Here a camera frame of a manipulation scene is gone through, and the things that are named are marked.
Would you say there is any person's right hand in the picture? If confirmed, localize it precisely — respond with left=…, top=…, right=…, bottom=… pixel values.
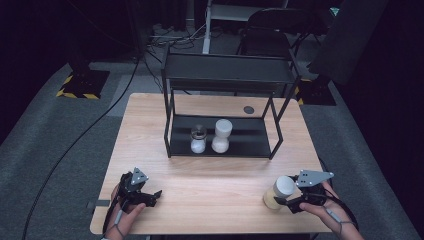
left=298, top=180, right=355, bottom=240

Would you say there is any white-lidded jar of white powder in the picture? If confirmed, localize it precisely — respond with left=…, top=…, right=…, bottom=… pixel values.
left=210, top=118, right=234, bottom=155

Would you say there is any white metal stand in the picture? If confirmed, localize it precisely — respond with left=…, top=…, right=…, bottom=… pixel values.
left=201, top=0, right=290, bottom=55

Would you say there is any black metal two-tier rack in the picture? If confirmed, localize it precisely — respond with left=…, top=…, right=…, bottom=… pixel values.
left=161, top=46, right=303, bottom=161

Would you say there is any bundle of floor cables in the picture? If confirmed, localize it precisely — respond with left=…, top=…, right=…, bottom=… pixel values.
left=145, top=22, right=208, bottom=52

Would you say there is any hazard-striped black base plate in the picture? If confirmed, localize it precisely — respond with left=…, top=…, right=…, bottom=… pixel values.
left=294, top=76, right=338, bottom=107
left=55, top=68, right=111, bottom=101

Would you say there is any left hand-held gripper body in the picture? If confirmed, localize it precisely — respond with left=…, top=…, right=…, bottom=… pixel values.
left=117, top=166, right=158, bottom=210

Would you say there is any grey tape strip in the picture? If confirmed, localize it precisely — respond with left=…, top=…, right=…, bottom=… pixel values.
left=86, top=199, right=111, bottom=211

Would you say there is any white-lidded jar of yellow powder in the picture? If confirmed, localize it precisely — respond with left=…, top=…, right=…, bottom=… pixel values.
left=262, top=175, right=297, bottom=211

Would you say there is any grey padded panel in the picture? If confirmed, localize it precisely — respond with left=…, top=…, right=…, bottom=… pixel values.
left=307, top=0, right=390, bottom=86

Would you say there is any person's left hand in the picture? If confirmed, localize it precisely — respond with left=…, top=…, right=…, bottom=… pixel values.
left=104, top=185, right=148, bottom=240

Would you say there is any glass shaker with metal lid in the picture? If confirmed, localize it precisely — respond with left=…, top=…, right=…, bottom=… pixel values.
left=189, top=124, right=208, bottom=155

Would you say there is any right hand-held gripper cable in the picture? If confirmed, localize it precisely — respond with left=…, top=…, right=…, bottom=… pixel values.
left=313, top=193, right=360, bottom=234

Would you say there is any left hand-held gripper cable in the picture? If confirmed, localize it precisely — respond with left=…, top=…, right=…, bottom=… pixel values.
left=101, top=196, right=129, bottom=240

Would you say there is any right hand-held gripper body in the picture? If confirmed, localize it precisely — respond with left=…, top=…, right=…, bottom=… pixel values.
left=287, top=169, right=335, bottom=215

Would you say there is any hand-held gripper cable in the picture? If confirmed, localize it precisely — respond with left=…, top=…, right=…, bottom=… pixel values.
left=313, top=193, right=360, bottom=234
left=101, top=196, right=129, bottom=240

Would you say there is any long black floor cable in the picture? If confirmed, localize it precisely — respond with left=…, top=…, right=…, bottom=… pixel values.
left=21, top=55, right=142, bottom=240

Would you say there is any black folding chair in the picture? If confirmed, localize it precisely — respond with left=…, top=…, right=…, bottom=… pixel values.
left=235, top=7, right=322, bottom=58

